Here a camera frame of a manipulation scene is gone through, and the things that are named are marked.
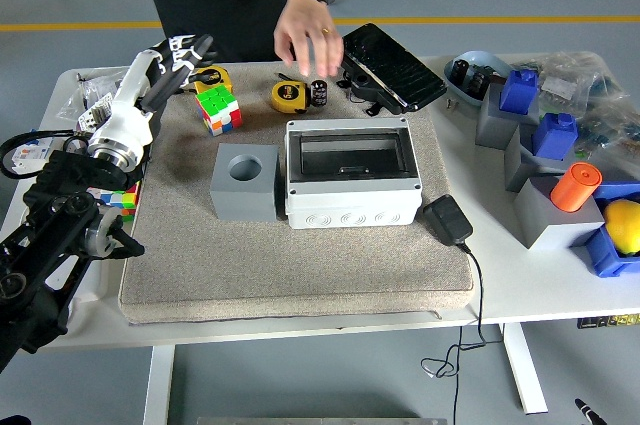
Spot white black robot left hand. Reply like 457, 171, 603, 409
88, 33, 220, 157

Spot person's left hand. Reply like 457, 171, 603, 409
273, 0, 345, 79

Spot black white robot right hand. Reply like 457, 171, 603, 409
573, 397, 609, 425

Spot smoky transparent box lid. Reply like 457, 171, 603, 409
298, 132, 407, 179

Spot white plastic junction box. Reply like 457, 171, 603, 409
283, 117, 423, 230

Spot orange cylinder battery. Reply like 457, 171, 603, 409
549, 161, 603, 213

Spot white socket in packaging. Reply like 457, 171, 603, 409
74, 97, 114, 134

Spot clear plastic bags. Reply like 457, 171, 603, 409
54, 67, 131, 121

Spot black cylindrical capacitor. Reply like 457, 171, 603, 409
309, 78, 330, 109

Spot yellow tape measure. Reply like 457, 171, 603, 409
271, 79, 311, 114
184, 64, 235, 95

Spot white table leg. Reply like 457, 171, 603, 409
143, 344, 176, 425
501, 322, 549, 415

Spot black textured case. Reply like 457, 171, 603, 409
339, 22, 449, 116

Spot large colourful puzzle cube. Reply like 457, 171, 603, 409
194, 84, 244, 137

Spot black table control panel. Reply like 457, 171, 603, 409
576, 313, 640, 330

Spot small colourful puzzle cube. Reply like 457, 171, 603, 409
89, 182, 141, 221

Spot white blue circuit breaker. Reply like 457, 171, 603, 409
9, 137, 51, 179

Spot grey block with round hole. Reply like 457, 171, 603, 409
209, 142, 280, 223

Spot blue plastic bin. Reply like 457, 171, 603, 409
582, 180, 640, 278

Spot light blue dish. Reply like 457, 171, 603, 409
443, 49, 516, 109

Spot yellow lemon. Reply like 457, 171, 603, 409
602, 198, 640, 254

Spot grey holder block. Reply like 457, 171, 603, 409
474, 82, 541, 150
513, 175, 606, 250
503, 122, 576, 193

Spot blue plastic block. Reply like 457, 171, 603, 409
531, 112, 579, 160
499, 68, 540, 115

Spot black power adapter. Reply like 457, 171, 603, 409
422, 194, 474, 247

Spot grey-brown fabric mat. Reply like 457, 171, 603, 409
118, 60, 475, 326

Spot clear bags of components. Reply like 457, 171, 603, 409
509, 49, 640, 184

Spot black adapter cord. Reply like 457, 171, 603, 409
419, 239, 504, 425

